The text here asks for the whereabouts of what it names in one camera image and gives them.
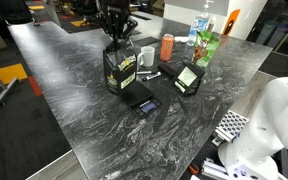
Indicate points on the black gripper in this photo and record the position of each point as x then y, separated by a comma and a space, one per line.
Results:
115, 10

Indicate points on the black packet with yellow logo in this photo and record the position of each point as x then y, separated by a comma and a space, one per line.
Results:
120, 70

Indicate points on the black digital scale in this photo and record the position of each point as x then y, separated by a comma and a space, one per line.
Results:
135, 95

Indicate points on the black packet with white label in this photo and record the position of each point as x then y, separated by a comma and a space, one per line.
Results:
188, 78

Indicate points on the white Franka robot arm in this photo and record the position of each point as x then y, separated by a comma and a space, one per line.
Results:
267, 133

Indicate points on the white ceramic mug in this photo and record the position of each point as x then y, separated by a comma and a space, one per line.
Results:
147, 56

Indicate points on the silver pen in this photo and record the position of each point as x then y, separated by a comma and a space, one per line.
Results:
144, 72

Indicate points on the orange drink can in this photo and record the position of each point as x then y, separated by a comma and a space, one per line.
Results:
167, 46

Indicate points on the clear plastic water bottle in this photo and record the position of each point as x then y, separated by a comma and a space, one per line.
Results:
195, 30

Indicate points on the green snack bag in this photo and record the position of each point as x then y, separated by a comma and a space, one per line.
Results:
207, 48

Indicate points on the pump dispenser bottle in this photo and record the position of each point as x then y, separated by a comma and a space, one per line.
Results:
211, 25

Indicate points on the orange and black sign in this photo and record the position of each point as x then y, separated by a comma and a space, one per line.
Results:
232, 21

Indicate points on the grey metal stand leg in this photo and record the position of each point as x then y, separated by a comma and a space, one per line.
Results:
5, 90

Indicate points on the perforated metal plate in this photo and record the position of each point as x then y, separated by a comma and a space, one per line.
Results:
230, 125

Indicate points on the aluminium extrusion bar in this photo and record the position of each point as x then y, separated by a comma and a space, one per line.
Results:
214, 171

